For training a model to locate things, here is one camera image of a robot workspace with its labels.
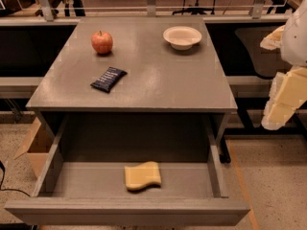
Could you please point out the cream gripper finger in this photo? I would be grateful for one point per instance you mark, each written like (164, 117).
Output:
(273, 40)
(287, 94)

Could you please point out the yellow sponge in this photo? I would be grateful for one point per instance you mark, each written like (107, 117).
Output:
(141, 176)

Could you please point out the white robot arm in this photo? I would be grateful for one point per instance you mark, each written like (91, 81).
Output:
(294, 38)

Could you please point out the grey cabinet counter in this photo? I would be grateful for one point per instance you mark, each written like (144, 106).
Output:
(159, 79)

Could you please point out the grey open top drawer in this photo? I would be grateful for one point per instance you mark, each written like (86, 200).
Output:
(83, 179)

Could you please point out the white bowl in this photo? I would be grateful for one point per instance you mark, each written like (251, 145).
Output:
(181, 37)

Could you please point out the dark blue snack packet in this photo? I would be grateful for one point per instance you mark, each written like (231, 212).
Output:
(108, 79)

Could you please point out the red apple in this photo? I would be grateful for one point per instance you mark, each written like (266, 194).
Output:
(102, 42)

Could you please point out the cardboard box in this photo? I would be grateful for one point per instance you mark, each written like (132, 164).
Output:
(35, 146)

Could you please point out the metal railing frame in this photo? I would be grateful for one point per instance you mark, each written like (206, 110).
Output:
(52, 9)

